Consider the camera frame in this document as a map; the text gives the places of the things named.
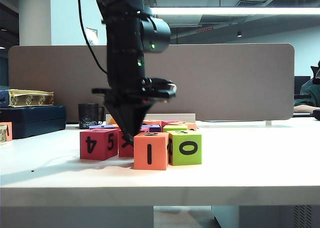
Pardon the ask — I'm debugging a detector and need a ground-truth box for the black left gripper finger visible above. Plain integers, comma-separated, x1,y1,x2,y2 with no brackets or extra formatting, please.
103,99,136,147
124,101,154,138

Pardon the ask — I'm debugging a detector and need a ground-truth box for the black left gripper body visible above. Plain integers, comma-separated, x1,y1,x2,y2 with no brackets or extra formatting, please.
91,50,177,102

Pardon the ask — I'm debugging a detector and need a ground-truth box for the pink block letter X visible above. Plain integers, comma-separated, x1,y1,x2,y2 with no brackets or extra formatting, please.
117,130,135,158

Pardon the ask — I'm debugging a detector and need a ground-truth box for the orange block letters W I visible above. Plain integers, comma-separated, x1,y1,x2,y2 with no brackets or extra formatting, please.
133,132,170,170

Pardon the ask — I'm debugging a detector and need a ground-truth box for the green block letters O W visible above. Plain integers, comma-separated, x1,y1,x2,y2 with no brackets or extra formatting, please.
167,130,203,166

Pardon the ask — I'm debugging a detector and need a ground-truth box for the purple block letter M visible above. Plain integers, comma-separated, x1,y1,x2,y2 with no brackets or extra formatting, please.
141,124,162,133

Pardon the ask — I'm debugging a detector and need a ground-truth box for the black mug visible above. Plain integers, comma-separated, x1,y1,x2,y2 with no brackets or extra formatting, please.
78,103,106,130

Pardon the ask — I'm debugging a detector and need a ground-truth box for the pink block digits 4 5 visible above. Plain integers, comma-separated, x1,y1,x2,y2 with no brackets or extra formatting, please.
79,129,119,161

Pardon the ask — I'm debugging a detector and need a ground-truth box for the paper notice on column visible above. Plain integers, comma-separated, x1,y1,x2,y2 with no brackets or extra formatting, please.
85,27,99,46

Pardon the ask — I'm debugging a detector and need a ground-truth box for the orange block digit 3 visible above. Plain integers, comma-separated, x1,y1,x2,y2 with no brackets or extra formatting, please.
174,122,198,131

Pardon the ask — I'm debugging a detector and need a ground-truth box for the dark blue case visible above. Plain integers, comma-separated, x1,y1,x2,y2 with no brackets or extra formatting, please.
0,105,67,140

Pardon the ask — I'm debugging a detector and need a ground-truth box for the gold patterned flat box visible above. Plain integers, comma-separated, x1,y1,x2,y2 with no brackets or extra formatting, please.
8,89,55,107

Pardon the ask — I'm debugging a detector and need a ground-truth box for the orange block digit 1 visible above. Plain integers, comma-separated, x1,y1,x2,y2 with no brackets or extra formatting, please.
0,122,13,142

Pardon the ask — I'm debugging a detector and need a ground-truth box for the blue flat box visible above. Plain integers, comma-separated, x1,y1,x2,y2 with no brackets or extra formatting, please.
0,89,11,107

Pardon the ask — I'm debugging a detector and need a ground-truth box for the small beige patterned box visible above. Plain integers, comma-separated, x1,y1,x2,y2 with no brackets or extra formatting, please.
0,125,9,146

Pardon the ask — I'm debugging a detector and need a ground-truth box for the brown desk divider panel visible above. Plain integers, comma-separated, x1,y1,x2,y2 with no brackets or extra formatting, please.
8,43,295,122

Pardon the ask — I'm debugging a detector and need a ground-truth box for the black monitor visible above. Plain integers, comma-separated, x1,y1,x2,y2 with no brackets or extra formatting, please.
294,76,312,101

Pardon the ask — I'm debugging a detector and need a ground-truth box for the seated person green shirt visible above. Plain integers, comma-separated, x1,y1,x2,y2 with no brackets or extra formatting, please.
293,84,320,113

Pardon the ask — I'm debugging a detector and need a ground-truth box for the black chair headrest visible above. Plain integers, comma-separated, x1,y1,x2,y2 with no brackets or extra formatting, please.
310,60,320,85

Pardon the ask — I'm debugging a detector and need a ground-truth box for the wrist camera grey housing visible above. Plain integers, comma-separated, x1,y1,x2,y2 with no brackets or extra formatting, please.
146,77,178,92

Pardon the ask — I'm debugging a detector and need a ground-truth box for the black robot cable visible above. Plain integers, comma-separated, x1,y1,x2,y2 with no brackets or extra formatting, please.
76,0,110,76

